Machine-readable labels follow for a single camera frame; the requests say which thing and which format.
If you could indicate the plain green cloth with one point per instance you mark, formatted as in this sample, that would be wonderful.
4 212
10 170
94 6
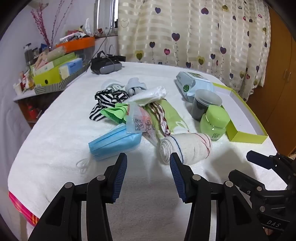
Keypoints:
113 112

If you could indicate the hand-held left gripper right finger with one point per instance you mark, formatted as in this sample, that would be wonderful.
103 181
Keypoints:
177 176

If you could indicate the blue face mask stack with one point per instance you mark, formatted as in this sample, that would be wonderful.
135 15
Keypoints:
113 143

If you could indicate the dark jar with clear lid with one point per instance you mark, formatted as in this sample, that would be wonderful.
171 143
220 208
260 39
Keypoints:
201 104

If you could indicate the lime green file box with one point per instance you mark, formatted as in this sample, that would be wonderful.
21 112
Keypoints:
46 77

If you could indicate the white plastic bag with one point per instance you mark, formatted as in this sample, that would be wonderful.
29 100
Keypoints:
150 95

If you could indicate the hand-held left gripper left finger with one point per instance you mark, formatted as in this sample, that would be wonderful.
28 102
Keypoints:
119 176

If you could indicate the red container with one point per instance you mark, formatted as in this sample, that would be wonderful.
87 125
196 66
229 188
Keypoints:
32 111

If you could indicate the white towel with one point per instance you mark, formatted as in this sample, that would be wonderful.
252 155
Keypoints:
189 146

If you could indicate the pale blue wet wipes pack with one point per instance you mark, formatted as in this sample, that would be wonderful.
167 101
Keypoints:
192 85

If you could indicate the blue tissue pack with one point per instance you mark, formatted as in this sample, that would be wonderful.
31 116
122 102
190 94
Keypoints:
71 66

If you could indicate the yellow-green cardboard box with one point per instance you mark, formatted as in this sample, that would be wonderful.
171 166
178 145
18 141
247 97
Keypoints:
245 120

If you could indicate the metal window frame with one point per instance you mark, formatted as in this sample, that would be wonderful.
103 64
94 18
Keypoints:
113 14

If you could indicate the striped cardboard tray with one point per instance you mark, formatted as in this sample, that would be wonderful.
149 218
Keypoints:
53 87

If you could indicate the flat green box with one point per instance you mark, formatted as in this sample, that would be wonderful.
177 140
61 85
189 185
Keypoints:
62 59

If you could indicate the heart print curtain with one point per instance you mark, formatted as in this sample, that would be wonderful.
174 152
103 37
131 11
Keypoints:
185 34

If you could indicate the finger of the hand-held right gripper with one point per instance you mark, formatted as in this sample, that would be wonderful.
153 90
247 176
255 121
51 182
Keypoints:
256 157
245 180

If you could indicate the black grey headset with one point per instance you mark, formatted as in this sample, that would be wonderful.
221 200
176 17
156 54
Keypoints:
106 66

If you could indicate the clear plastic packet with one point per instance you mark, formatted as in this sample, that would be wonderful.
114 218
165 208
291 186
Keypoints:
137 120

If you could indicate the black white striped sock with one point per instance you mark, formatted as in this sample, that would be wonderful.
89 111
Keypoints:
113 95
97 113

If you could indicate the wooden wardrobe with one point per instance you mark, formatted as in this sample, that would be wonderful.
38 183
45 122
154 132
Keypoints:
277 81

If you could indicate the pink plaid sheet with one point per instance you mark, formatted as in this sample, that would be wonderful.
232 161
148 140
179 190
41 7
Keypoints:
20 208

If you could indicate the beige rolled packet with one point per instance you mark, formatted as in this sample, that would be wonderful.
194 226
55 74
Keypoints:
54 53

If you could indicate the orange storage bin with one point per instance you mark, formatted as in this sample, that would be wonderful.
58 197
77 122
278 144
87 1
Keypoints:
78 44

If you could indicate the grey sock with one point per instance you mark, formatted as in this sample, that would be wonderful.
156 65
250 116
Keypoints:
136 84

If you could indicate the light green jar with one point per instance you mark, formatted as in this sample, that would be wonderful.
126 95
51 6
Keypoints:
215 120

